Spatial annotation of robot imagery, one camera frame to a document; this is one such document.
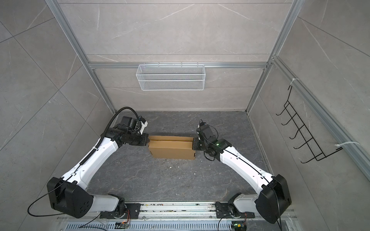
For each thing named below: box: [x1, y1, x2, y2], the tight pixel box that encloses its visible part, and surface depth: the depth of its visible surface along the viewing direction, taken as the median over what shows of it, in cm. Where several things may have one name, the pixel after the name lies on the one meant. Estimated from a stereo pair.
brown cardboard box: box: [147, 135, 197, 160], surface depth 83 cm
